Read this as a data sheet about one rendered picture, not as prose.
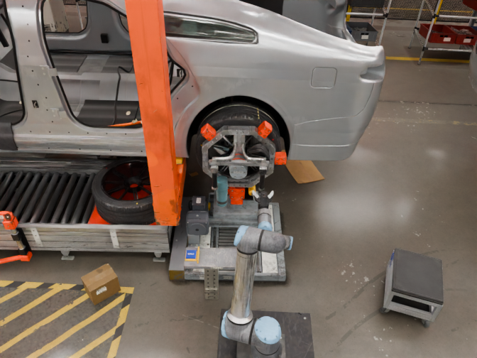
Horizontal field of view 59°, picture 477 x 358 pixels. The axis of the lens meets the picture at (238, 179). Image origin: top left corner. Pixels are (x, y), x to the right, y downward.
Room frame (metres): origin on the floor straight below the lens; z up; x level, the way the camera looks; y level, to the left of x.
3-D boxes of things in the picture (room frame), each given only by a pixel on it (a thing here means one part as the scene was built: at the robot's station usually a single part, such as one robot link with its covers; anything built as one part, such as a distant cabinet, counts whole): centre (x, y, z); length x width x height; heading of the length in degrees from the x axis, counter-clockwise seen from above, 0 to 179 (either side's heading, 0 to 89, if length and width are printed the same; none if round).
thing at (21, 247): (2.13, 1.68, 0.30); 0.09 x 0.05 x 0.50; 92
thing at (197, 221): (2.47, 0.32, 0.26); 0.42 x 0.18 x 0.35; 2
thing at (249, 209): (2.69, 0.01, 0.32); 0.40 x 0.30 x 0.28; 92
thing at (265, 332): (1.28, -0.20, 0.54); 0.17 x 0.15 x 0.18; 75
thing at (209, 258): (1.89, 0.14, 0.44); 0.43 x 0.17 x 0.03; 92
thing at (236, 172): (2.45, 0.00, 0.85); 0.21 x 0.14 x 0.14; 2
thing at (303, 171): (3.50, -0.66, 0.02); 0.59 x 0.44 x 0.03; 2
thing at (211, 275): (1.89, 0.17, 0.21); 0.10 x 0.10 x 0.42; 2
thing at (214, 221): (2.69, 0.01, 0.13); 0.50 x 0.36 x 0.10; 92
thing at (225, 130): (2.52, 0.01, 0.85); 0.54 x 0.07 x 0.54; 92
